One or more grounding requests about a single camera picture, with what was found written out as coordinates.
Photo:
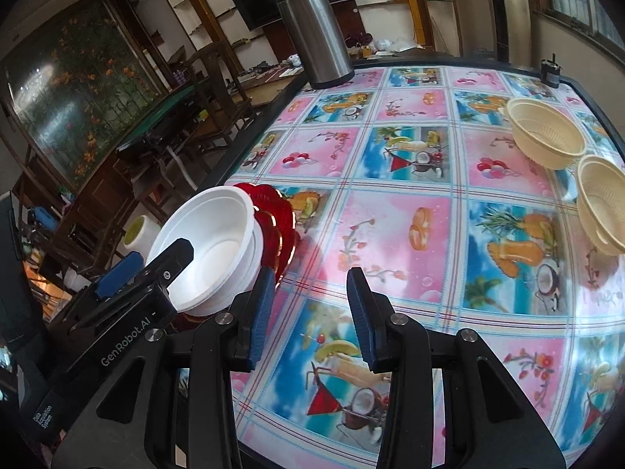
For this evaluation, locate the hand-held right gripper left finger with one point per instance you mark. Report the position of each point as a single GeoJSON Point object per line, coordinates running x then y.
{"type": "Point", "coordinates": [260, 317]}

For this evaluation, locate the framed flower painting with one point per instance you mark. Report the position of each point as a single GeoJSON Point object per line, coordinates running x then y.
{"type": "Point", "coordinates": [83, 93]}

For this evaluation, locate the small black motor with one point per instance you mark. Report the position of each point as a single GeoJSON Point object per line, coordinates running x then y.
{"type": "Point", "coordinates": [550, 73]}

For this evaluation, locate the printed plastic tablecloth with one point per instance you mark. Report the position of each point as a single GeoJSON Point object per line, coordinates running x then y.
{"type": "Point", "coordinates": [439, 215]}

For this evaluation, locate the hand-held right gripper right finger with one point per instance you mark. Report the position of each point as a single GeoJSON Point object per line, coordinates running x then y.
{"type": "Point", "coordinates": [365, 322]}

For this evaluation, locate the white foam bowl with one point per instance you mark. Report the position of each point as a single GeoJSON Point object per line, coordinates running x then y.
{"type": "Point", "coordinates": [215, 239]}
{"type": "Point", "coordinates": [251, 266]}

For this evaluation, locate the stainless steel thermos jug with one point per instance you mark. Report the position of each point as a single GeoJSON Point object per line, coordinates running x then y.
{"type": "Point", "coordinates": [315, 34]}

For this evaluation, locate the white tape roll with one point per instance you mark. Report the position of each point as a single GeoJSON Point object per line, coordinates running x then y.
{"type": "Point", "coordinates": [139, 234]}

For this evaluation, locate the cream plastic colander bowl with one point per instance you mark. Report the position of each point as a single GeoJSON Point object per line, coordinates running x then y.
{"type": "Point", "coordinates": [547, 127]}
{"type": "Point", "coordinates": [603, 205]}

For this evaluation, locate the green topped table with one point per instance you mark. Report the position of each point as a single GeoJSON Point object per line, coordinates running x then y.
{"type": "Point", "coordinates": [161, 117]}

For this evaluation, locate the dark wooden chair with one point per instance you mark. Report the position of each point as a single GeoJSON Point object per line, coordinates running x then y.
{"type": "Point", "coordinates": [227, 93]}

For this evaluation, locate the wall shelf unit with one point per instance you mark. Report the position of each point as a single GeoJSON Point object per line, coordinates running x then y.
{"type": "Point", "coordinates": [415, 0]}

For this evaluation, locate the red plate with round sticker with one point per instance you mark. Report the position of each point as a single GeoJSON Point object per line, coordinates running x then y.
{"type": "Point", "coordinates": [287, 249]}

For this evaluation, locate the barred window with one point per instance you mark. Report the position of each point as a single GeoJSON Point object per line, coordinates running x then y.
{"type": "Point", "coordinates": [586, 0]}

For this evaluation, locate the white round column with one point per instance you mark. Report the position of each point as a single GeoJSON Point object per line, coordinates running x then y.
{"type": "Point", "coordinates": [512, 10]}

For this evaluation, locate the deep red glass plate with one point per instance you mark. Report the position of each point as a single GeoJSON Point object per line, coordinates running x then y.
{"type": "Point", "coordinates": [246, 194]}

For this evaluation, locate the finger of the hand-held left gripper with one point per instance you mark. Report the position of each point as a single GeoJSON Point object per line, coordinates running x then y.
{"type": "Point", "coordinates": [119, 276]}
{"type": "Point", "coordinates": [171, 264]}

